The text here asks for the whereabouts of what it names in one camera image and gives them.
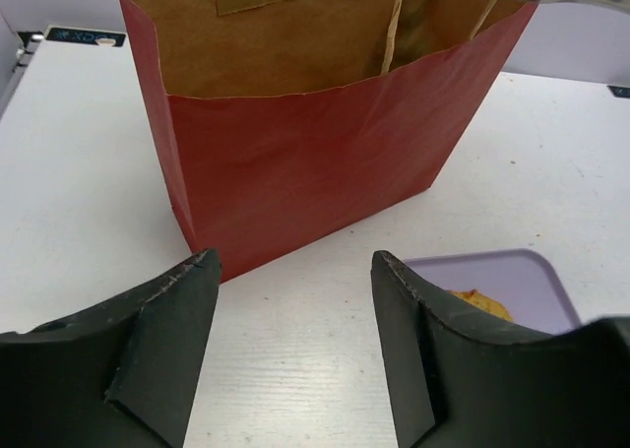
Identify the blue table sticker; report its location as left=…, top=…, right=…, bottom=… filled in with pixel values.
left=607, top=86, right=630, bottom=98
left=44, top=26, right=127, bottom=47

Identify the left blue table sticker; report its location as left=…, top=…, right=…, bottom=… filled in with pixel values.
left=44, top=26, right=127, bottom=47

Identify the lilac plastic tray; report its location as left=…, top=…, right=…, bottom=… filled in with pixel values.
left=406, top=249, right=582, bottom=334

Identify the sliced brown bread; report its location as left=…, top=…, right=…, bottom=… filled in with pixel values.
left=449, top=289, right=513, bottom=322

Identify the right blue table sticker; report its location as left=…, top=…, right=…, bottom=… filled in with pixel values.
left=607, top=86, right=630, bottom=98

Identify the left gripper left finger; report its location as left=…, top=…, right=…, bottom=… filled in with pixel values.
left=1, top=249, right=221, bottom=447

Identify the red paper bag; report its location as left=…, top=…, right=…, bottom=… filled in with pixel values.
left=119, top=0, right=536, bottom=280

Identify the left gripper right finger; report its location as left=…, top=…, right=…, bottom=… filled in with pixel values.
left=371, top=251, right=629, bottom=447

